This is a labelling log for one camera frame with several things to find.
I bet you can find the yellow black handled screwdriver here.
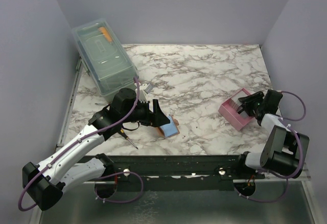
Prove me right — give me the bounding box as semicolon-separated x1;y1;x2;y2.
119;129;138;149

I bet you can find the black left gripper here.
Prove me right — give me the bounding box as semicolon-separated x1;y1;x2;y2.
122;98;171;127

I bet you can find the clear green plastic storage box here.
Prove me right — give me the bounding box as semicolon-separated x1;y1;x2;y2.
72;18;139;103

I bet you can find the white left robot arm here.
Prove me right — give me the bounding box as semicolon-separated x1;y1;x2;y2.
18;86;170;211

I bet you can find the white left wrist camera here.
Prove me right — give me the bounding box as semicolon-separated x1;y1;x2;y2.
138;82;153;103

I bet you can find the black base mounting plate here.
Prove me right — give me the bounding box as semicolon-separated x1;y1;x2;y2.
95;153;263;192

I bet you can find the grey credit card stack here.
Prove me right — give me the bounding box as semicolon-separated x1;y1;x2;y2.
229;91;248;119

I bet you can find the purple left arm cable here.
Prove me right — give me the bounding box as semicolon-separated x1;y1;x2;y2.
17;75;145;211

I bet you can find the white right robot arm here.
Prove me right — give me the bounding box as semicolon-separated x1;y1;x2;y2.
235;89;310;180

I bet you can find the tan leather card holder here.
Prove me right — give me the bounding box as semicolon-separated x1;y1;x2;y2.
157;115;180;139

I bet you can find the orange tool inside box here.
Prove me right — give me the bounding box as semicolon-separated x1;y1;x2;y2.
98;27;113;43

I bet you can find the aluminium front rail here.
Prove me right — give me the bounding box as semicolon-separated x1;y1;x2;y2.
56;167;311;185

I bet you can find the pink plastic card tray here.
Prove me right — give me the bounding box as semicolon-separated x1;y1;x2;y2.
218;88;254;131

